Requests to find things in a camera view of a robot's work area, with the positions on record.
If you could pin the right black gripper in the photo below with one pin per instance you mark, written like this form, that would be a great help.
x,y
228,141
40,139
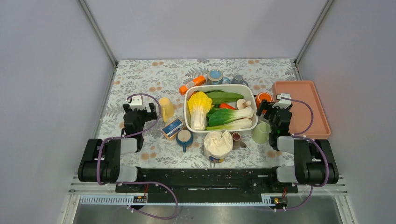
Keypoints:
x,y
259,111

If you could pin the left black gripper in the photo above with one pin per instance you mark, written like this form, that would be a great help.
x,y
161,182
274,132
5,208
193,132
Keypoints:
x,y
149,115

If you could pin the yellow mug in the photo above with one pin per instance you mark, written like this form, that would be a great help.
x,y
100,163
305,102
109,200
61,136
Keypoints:
x,y
167,109

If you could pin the small brown mug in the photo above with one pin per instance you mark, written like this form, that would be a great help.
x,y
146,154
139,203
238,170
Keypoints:
x,y
237,141

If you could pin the dark blue mug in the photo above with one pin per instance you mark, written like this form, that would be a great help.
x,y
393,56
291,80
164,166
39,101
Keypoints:
x,y
185,139

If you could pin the light blue floral mug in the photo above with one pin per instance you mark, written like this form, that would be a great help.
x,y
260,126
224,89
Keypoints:
x,y
216,77

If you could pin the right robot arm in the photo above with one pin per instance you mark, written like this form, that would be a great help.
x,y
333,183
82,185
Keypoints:
x,y
314,163

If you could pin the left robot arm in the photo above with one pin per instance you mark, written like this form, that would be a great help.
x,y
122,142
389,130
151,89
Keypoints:
x,y
103,158

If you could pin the orange mug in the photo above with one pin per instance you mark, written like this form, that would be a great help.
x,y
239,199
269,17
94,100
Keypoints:
x,y
264,96

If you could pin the grey mug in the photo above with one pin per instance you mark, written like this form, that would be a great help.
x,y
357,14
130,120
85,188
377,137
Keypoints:
x,y
238,79

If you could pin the lower bok choy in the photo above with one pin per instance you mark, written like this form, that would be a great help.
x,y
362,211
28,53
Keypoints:
x,y
234,125

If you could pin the bok choy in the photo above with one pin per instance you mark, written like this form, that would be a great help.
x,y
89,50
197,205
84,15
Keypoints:
x,y
225,116
234,125

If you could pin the king oyster mushroom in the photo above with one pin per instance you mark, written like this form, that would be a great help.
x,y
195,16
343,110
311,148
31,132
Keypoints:
x,y
242,104

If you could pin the light green cup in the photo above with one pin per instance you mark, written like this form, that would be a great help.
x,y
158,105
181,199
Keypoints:
x,y
260,134

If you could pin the white rectangular basin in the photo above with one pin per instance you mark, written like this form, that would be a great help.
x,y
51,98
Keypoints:
x,y
235,88

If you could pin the red pepper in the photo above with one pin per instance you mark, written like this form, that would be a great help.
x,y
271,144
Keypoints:
x,y
226,106

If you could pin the blue orange box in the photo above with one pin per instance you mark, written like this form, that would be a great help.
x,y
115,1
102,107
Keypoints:
x,y
171,130

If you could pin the upper bok choy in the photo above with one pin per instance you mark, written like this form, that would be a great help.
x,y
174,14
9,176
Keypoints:
x,y
225,116

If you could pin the green leaf vegetable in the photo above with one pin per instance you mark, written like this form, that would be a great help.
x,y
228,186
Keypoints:
x,y
219,97

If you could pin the pink tray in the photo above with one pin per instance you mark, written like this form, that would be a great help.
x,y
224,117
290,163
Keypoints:
x,y
304,91

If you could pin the floral tablecloth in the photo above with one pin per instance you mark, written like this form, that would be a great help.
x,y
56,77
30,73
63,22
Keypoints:
x,y
163,78

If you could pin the paper covered can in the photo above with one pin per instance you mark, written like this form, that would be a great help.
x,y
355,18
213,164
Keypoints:
x,y
217,145

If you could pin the napa cabbage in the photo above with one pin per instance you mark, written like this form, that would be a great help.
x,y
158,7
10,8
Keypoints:
x,y
199,105

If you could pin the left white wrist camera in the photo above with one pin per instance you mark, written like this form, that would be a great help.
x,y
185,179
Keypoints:
x,y
135,103

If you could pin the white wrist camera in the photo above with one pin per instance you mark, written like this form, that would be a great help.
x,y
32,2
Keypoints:
x,y
135,103
284,101

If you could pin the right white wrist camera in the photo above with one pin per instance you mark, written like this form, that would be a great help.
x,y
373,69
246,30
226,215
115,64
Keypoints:
x,y
284,101

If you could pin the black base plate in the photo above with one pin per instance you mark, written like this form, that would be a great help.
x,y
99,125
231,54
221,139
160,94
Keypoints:
x,y
213,185

